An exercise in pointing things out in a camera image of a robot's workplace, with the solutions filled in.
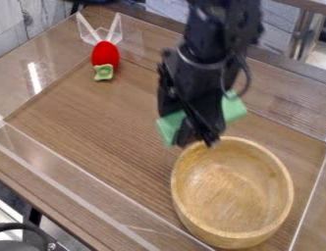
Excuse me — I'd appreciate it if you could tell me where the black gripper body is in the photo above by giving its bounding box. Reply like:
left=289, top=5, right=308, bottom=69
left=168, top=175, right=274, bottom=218
left=159, top=47, right=251, bottom=147

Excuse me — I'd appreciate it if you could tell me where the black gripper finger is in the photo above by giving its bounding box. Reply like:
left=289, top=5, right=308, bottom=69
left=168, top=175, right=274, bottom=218
left=176, top=117, right=204, bottom=148
left=159, top=75, right=184, bottom=117

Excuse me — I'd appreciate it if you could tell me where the green rectangular block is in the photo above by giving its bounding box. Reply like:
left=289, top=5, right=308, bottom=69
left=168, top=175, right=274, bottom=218
left=158, top=90, right=247, bottom=147

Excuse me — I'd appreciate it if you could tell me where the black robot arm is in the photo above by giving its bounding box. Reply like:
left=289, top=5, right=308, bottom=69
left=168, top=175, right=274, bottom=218
left=158, top=0, right=265, bottom=147

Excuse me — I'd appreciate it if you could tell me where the brown wooden bowl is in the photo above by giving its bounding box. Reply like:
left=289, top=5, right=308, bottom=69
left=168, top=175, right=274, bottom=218
left=171, top=136, right=294, bottom=249

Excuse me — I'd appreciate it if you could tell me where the red strawberry toy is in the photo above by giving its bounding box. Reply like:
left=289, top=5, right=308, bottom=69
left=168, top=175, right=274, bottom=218
left=92, top=41, right=120, bottom=81

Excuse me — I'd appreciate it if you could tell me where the clear acrylic corner bracket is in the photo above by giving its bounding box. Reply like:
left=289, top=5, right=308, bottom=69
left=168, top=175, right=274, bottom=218
left=76, top=13, right=123, bottom=46

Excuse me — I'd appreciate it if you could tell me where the clear acrylic tray wall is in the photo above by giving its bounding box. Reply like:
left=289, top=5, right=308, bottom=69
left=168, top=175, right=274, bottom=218
left=0, top=120, right=215, bottom=251

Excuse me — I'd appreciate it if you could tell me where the black cable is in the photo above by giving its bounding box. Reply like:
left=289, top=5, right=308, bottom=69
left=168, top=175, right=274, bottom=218
left=0, top=222, right=52, bottom=251

